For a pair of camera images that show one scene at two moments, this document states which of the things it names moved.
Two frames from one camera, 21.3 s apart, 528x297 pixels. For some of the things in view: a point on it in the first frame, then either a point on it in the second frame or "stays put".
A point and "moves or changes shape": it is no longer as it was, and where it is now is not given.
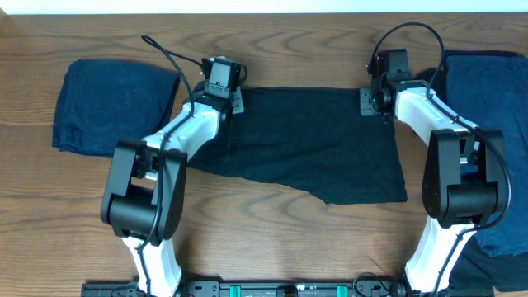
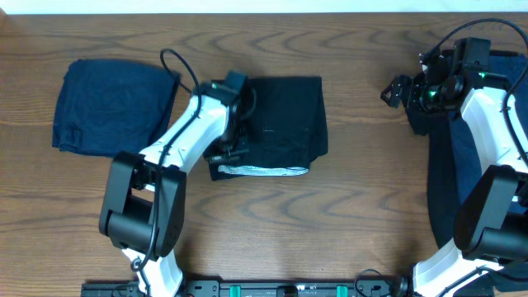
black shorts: (315, 136) moves or changes shape
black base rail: (252, 288) stays put
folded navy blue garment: (101, 102) stays put
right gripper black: (365, 107) -> (415, 86)
